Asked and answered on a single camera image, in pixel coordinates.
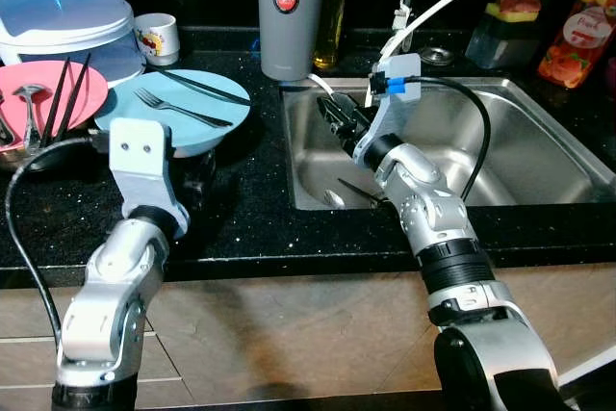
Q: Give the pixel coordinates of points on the thin white tube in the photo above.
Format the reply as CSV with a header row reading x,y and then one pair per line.
x,y
322,82

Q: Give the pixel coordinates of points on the silver fork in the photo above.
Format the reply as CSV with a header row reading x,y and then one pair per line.
x,y
183,108

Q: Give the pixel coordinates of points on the pink plate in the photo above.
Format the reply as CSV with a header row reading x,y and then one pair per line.
x,y
91,93

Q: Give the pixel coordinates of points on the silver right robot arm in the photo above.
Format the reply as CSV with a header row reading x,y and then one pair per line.
x,y
433,218

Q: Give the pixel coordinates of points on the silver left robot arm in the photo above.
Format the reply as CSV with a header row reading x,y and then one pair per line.
x,y
115,286

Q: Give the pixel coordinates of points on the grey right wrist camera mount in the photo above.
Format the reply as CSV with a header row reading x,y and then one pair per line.
x,y
399,113

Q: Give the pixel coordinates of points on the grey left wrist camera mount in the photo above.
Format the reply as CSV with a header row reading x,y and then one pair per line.
x,y
140,156

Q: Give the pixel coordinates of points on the olive oil bottle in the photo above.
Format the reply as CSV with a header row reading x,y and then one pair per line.
x,y
332,26

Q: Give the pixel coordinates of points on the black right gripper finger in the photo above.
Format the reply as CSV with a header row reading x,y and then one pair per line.
x,y
352,108
329,115

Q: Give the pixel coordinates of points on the metal bowl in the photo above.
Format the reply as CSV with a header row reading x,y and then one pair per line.
x,y
19,157

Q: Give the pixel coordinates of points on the red yellow sponge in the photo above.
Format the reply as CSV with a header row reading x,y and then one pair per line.
x,y
515,5

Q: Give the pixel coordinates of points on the light blue plate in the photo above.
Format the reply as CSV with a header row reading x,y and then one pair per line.
x,y
125,115

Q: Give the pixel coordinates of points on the white printed mug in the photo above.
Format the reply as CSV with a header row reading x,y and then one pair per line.
x,y
157,38

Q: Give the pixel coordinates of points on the silver spoon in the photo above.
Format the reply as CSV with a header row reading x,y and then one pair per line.
x,y
29,92

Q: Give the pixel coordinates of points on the dark sponge holder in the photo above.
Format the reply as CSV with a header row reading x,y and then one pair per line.
x,y
500,45

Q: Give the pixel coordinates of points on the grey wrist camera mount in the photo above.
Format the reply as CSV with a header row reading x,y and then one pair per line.
x,y
399,113
140,156

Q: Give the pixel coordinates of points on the beige cabinet door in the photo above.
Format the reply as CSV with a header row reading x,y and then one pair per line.
x,y
289,334
558,315

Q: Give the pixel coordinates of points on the round metal counter cap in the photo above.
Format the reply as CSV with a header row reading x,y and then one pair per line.
x,y
437,55

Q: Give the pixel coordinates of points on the white cabinet end panel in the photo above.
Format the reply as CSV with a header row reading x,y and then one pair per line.
x,y
592,374

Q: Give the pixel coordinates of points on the fruit print soap dispenser bottle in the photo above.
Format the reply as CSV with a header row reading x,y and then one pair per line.
x,y
577,40

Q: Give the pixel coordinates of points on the stainless steel sink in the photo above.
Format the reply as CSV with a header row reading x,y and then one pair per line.
x,y
539,156

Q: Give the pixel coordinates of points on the grey water filter canister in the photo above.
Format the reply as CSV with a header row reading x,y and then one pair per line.
x,y
289,40

